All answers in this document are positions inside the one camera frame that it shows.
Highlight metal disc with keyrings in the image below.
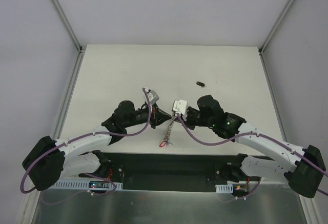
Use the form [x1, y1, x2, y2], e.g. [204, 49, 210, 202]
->
[163, 114, 177, 142]

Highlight black key fob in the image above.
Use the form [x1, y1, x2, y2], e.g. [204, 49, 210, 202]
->
[196, 82, 206, 88]

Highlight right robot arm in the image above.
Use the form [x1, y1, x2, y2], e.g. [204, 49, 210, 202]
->
[172, 107, 327, 198]

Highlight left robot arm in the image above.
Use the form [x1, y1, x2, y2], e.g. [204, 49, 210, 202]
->
[20, 100, 171, 194]

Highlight red key tag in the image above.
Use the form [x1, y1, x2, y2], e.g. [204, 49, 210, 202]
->
[159, 140, 168, 148]

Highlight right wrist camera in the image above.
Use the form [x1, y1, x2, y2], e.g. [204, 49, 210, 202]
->
[172, 100, 189, 118]

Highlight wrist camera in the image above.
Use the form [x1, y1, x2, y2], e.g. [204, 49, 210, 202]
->
[146, 89, 159, 106]
[172, 100, 189, 118]

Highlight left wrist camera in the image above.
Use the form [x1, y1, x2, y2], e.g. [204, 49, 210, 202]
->
[146, 89, 159, 106]

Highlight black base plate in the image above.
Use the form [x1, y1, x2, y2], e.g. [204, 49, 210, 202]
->
[90, 153, 259, 192]

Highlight right cable duct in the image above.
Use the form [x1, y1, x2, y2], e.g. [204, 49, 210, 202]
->
[215, 184, 234, 194]

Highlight cable duct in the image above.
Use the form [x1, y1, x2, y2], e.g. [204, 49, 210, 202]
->
[50, 179, 114, 191]
[215, 184, 234, 194]

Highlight left aluminium frame post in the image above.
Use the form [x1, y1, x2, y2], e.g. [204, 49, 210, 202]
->
[39, 0, 87, 54]

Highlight aluminium frame post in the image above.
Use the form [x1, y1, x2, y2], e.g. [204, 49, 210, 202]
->
[258, 0, 311, 55]
[39, 0, 87, 54]

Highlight left cable duct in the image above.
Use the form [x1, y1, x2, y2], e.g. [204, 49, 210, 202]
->
[50, 179, 114, 191]

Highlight right aluminium frame post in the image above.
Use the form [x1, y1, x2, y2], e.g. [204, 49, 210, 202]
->
[258, 0, 311, 55]

